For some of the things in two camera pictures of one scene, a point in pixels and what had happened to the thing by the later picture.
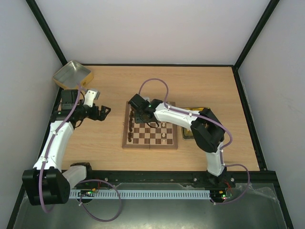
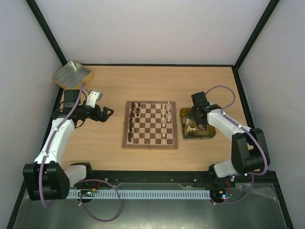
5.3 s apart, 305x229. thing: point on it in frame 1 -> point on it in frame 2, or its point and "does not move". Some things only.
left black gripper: x=102 y=116 does not move
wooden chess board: x=140 y=136 does not move
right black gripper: x=140 y=116 -> x=198 y=118
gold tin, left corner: x=72 y=75 does not move
